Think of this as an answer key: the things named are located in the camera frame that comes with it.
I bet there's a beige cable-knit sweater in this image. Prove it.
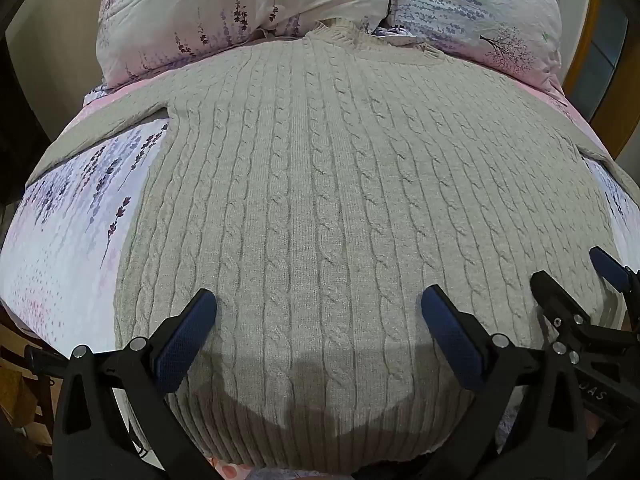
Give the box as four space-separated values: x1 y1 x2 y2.
25 17 640 293

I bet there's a wooden headboard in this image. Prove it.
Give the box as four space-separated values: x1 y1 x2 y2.
561 0 640 166

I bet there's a pink floral bed sheet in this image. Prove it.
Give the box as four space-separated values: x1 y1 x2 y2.
0 67 640 480

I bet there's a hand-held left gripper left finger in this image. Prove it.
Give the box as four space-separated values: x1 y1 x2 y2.
52 287 221 480

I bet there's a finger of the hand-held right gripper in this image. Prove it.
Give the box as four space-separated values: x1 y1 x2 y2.
589 246 640 333
530 270 640 363

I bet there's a wooden bedside furniture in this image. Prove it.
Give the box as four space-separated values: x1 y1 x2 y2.
0 305 68 443

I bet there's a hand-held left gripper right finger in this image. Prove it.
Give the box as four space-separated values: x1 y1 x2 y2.
420 284 590 480

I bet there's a pale blue floral pillow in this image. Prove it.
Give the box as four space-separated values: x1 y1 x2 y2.
386 0 568 97

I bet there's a white floral pillow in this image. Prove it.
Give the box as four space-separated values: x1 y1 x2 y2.
95 0 397 90

